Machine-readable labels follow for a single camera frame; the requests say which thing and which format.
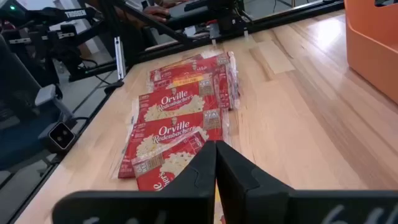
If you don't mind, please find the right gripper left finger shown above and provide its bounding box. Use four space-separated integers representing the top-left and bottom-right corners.
51 140 217 224

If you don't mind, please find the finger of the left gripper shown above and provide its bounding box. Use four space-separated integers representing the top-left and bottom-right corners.
42 30 78 63
7 35 43 63

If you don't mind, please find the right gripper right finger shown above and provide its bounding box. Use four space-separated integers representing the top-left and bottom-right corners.
216 140 398 224

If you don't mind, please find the red popcorn bag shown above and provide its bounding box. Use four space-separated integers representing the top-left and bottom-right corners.
148 51 237 82
132 81 220 125
131 132 227 224
148 63 241 110
117 108 230 180

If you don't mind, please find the person's hand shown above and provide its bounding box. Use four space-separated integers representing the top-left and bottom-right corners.
142 5 171 23

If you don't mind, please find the orange plastic basket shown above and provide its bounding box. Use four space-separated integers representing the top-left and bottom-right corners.
343 0 398 105

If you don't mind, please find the white strip bracket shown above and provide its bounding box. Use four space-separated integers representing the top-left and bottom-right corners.
113 36 127 80

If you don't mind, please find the black table-level camera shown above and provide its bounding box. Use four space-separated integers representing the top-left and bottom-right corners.
37 120 78 154

